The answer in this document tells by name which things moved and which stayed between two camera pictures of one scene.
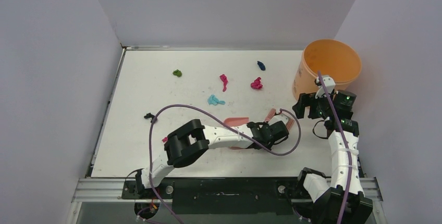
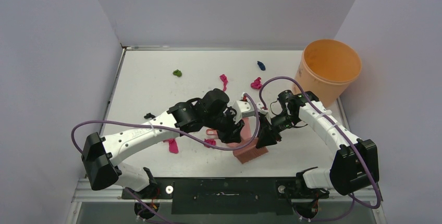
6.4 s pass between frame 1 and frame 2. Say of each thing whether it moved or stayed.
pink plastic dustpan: moved
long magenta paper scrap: stayed
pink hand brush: moved
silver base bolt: stayed
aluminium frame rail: stayed
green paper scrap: stayed
